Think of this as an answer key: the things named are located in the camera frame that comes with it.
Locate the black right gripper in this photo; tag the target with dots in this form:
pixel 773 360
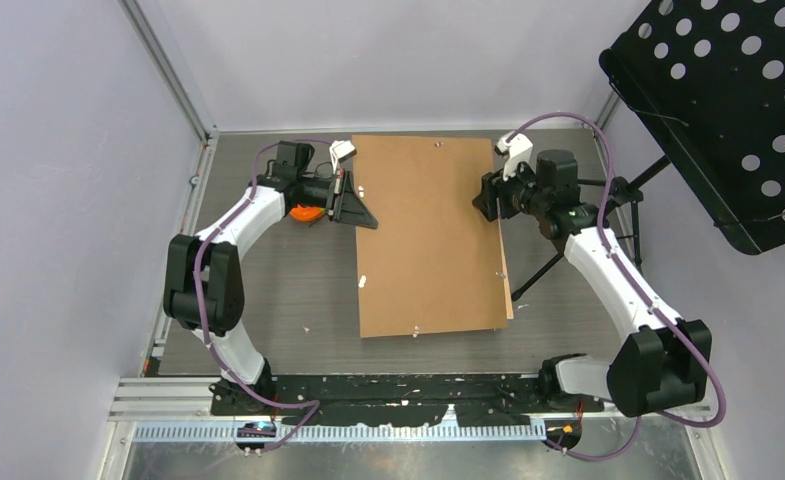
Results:
pixel 493 188

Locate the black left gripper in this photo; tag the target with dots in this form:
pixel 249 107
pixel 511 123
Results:
pixel 348 207

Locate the brown backing board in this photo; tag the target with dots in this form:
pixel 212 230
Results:
pixel 434 264

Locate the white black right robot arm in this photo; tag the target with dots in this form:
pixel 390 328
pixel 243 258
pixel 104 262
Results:
pixel 661 363

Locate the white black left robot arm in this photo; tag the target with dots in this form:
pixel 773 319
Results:
pixel 203 289

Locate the black music stand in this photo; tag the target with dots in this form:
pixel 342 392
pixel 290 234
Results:
pixel 707 81

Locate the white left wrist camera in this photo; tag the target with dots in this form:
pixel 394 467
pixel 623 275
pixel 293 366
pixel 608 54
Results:
pixel 339 152

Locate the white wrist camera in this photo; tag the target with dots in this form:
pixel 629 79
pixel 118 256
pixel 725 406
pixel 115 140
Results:
pixel 339 152
pixel 515 149

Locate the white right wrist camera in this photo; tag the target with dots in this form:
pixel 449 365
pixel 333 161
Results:
pixel 515 149

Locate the light wooden picture frame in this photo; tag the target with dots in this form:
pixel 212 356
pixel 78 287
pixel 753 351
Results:
pixel 506 278

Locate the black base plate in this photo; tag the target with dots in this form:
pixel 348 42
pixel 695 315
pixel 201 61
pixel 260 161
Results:
pixel 401 400

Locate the aluminium front rail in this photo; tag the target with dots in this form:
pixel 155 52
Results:
pixel 170 408

